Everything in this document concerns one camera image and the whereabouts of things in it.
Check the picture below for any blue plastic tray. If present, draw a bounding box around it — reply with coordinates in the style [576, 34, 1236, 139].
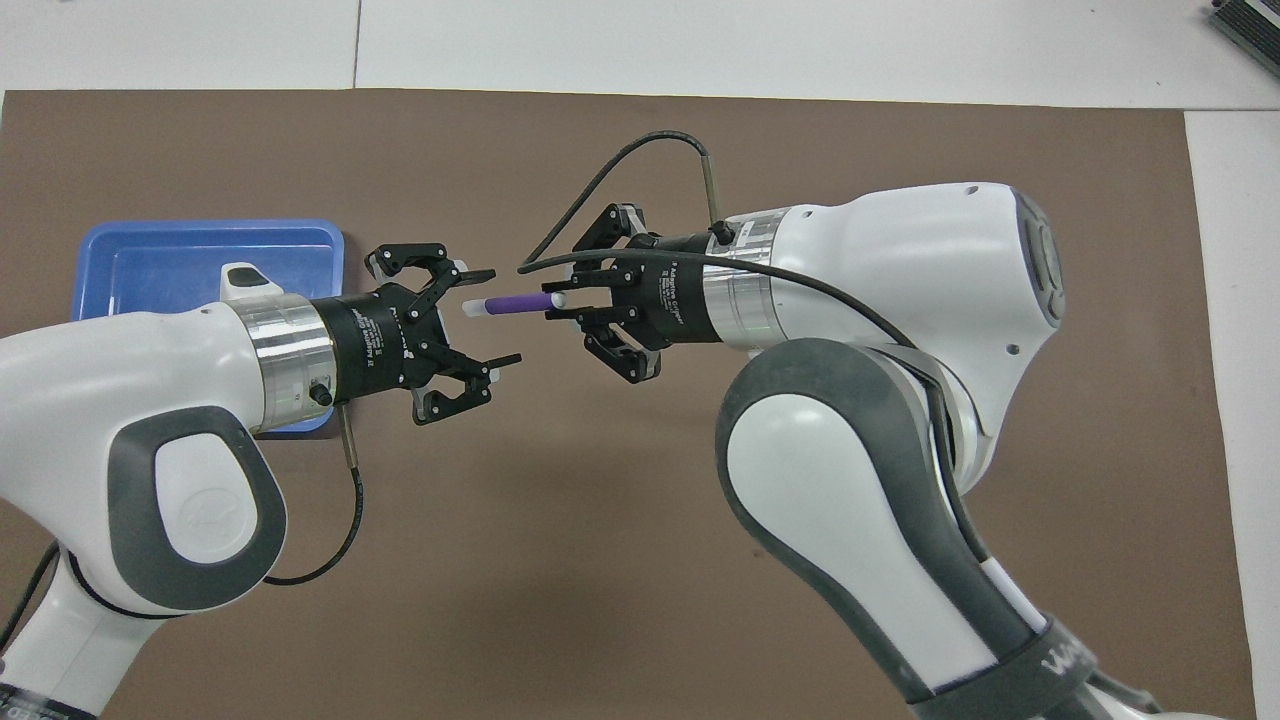
[72, 218, 346, 437]

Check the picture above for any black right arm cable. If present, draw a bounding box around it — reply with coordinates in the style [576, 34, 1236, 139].
[517, 130, 961, 421]

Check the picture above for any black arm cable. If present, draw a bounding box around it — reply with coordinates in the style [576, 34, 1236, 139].
[262, 405, 367, 588]
[517, 130, 961, 421]

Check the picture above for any grey finned metal device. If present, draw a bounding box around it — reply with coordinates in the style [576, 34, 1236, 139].
[1205, 0, 1280, 76]

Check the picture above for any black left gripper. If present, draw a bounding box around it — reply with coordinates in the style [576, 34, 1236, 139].
[316, 242, 524, 428]

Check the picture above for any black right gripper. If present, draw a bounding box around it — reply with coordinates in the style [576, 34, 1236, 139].
[545, 203, 720, 386]

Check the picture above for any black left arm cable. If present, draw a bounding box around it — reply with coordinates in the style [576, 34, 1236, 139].
[262, 405, 367, 588]

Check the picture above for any purple pen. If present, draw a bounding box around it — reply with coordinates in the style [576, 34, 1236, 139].
[462, 291, 568, 320]

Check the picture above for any brown table mat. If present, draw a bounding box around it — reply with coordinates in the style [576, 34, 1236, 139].
[0, 88, 1259, 720]

